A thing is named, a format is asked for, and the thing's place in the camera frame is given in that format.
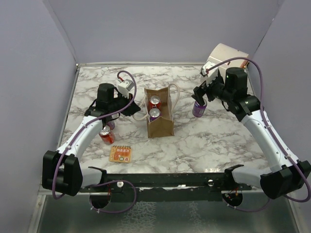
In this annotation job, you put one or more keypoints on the orange spiral notebook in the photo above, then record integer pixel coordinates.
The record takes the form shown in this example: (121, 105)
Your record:
(120, 154)

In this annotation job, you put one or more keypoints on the purple Fanta can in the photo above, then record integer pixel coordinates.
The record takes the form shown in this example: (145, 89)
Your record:
(154, 113)

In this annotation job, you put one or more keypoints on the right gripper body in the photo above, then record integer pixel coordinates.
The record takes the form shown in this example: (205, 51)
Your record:
(216, 89)

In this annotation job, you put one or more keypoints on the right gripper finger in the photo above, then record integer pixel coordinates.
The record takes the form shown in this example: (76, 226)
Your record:
(199, 99)
(198, 93)

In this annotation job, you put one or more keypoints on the canvas tote bag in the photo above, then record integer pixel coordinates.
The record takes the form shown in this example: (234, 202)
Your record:
(163, 126)

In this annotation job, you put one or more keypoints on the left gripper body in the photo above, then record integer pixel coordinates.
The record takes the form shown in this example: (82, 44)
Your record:
(119, 104)

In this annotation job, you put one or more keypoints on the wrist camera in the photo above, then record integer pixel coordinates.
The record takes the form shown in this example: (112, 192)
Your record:
(208, 72)
(125, 86)

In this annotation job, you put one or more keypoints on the red can near left arm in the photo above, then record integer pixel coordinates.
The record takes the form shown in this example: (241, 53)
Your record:
(107, 135)

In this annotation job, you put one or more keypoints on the purple can near left arm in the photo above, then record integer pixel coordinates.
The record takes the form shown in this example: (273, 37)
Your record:
(111, 124)

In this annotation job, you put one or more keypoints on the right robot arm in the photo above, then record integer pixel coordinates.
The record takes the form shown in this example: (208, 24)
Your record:
(286, 172)

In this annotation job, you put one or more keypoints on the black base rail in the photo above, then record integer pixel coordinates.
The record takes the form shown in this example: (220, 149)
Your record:
(164, 187)

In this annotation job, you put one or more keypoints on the red soda can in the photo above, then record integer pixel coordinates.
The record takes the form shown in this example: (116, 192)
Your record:
(154, 102)

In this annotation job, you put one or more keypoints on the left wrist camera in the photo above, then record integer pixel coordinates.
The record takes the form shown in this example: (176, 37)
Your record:
(125, 86)

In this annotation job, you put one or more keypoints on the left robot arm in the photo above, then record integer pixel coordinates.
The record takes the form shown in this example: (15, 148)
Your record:
(62, 173)

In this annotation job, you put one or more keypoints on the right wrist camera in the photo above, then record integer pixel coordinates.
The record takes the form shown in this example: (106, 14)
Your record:
(208, 72)

